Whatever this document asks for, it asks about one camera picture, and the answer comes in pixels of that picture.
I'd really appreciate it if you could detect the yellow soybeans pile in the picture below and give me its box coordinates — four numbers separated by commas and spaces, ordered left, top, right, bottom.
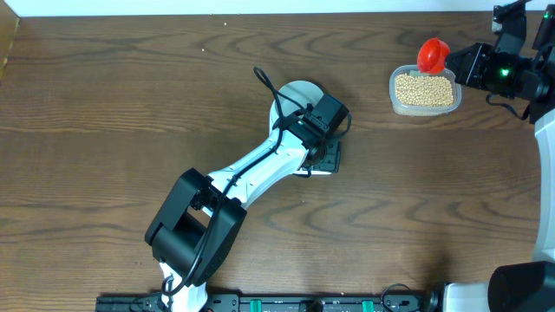
395, 74, 454, 107

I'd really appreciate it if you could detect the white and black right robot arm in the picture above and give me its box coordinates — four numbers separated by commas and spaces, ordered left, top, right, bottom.
438, 1, 554, 312

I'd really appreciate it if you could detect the grey plastic bowl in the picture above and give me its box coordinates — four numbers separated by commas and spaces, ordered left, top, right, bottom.
278, 81, 323, 125

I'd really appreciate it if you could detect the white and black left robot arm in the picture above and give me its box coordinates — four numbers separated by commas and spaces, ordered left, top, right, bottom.
145, 108, 352, 311

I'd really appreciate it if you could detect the clear plastic container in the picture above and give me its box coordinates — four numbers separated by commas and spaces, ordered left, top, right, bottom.
389, 65, 462, 117

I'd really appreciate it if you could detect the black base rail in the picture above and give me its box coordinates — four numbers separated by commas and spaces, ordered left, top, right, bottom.
95, 293, 441, 312

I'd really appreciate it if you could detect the white digital kitchen scale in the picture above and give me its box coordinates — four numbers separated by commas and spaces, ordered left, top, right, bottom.
258, 101, 334, 179

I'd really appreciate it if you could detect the red plastic scoop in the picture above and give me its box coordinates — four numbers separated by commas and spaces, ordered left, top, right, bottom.
417, 37, 450, 75

